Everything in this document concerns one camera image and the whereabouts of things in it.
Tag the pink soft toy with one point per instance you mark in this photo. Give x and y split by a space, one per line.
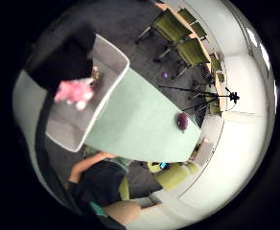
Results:
74 91

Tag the the person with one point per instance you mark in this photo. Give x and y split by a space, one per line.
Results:
98 185

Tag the grey storage box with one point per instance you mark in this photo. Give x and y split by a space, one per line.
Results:
82 124

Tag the small blue object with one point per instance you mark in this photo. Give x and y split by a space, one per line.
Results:
163 165

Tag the light green armchair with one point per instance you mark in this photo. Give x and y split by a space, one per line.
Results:
173 175

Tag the dark purple round object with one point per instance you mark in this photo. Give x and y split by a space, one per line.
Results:
182 121

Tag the small purple ball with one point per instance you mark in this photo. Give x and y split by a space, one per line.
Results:
164 75

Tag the green office chair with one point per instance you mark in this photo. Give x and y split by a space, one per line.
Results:
215 64
199 30
191 52
187 15
170 27

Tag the long wooden table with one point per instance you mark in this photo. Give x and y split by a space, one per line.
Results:
207 52

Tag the window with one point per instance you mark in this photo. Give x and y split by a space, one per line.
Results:
261 51

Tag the black camera tripod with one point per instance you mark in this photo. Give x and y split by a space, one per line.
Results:
204 94

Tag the black camera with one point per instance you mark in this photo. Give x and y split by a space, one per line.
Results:
233 96

